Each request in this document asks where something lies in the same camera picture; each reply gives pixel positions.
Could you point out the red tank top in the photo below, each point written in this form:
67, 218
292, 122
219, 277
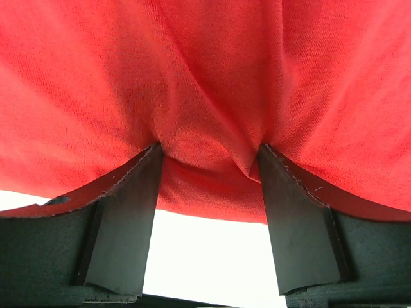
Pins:
87, 85

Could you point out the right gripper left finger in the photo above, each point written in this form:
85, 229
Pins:
87, 246

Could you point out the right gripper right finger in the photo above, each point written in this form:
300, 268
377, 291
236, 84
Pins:
331, 247

